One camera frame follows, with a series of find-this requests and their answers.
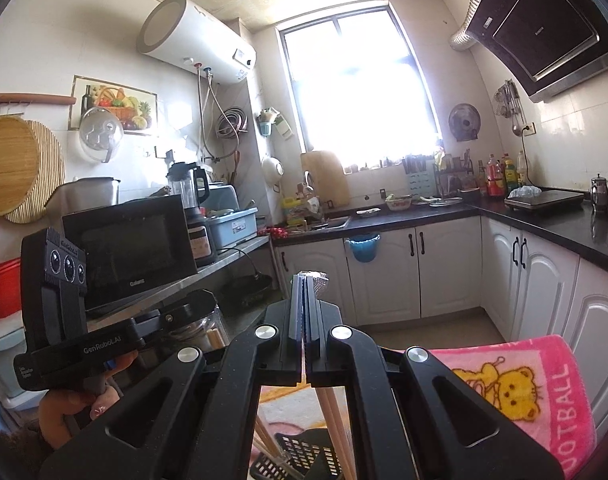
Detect small steel kettle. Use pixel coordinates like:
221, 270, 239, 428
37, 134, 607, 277
590, 174, 608, 211

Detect black electric cooker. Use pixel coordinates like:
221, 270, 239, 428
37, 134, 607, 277
186, 217, 219, 267

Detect kitchen window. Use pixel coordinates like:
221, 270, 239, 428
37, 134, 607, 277
279, 5, 445, 161

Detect silver exhaust duct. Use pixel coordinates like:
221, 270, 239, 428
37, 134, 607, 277
449, 0, 480, 53

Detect row of condiment bottles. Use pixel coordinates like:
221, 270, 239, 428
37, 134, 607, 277
476, 152, 527, 198

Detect coiled hose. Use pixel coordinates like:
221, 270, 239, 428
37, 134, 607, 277
216, 106, 249, 138

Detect black power cable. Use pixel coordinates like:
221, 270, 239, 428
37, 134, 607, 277
219, 247, 262, 281

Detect light blue plastic bin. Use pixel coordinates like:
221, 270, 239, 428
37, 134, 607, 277
206, 207, 259, 251

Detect black induction cooktop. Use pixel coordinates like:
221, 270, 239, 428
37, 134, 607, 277
504, 189, 585, 211

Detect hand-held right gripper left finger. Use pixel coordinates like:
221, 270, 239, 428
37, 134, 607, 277
38, 272, 305, 480

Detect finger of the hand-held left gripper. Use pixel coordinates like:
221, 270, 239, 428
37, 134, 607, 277
86, 290, 219, 346

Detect black wok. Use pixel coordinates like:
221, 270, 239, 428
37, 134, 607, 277
221, 274, 273, 306

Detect white base cabinets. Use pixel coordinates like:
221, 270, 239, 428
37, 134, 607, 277
273, 205, 608, 436

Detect grey knife block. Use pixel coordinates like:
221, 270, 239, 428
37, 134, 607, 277
403, 155, 437, 196

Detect metal pot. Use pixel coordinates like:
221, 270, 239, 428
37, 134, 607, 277
58, 176, 121, 206

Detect white water heater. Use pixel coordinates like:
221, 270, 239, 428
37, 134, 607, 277
136, 0, 257, 83

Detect round woven bamboo mat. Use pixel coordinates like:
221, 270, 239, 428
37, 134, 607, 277
6, 120, 66, 224

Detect fruit wall picture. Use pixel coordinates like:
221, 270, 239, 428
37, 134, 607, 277
68, 75, 159, 136

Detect teal wall holder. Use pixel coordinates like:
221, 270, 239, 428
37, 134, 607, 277
256, 107, 292, 141

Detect pale blue appliance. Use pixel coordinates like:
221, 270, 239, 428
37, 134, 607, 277
204, 185, 237, 211

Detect round wooden tray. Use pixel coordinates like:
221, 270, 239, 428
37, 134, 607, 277
0, 117, 39, 217

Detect black blender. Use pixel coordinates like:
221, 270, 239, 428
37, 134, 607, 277
166, 162, 212, 221

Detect round grey wall fan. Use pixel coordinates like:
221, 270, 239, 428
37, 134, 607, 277
448, 102, 482, 142

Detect red bucket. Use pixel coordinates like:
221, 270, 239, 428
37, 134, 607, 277
0, 259, 22, 323

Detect wooden rolling pin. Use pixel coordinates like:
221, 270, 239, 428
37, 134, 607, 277
0, 92, 77, 107

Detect small hanging kitchen tools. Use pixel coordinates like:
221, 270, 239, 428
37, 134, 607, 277
494, 80, 527, 136

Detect person's left hand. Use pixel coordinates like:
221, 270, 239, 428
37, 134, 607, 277
38, 352, 140, 449

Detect black range hood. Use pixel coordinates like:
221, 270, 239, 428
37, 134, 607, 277
466, 0, 608, 103

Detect pink printed blanket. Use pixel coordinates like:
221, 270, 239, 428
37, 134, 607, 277
256, 332, 597, 480

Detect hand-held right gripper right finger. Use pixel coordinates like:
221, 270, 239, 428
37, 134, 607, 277
304, 274, 565, 480

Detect black microwave oven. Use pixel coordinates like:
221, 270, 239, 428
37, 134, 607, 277
61, 194, 199, 306

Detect blue hanging trash bin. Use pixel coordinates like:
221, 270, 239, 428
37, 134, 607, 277
345, 234, 381, 264

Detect black spice rack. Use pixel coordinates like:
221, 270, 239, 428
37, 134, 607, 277
436, 152, 477, 196

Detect dark green plastic utensil holder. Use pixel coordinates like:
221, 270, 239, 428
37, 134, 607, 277
249, 430, 355, 480

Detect beige cutting board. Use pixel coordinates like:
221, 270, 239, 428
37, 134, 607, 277
300, 150, 349, 208

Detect black countertop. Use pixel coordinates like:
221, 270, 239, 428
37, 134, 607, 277
271, 192, 608, 263

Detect round pot lid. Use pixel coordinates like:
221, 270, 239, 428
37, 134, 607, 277
78, 107, 125, 163

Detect pale blue storage bin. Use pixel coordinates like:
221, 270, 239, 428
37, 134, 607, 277
0, 320, 44, 411

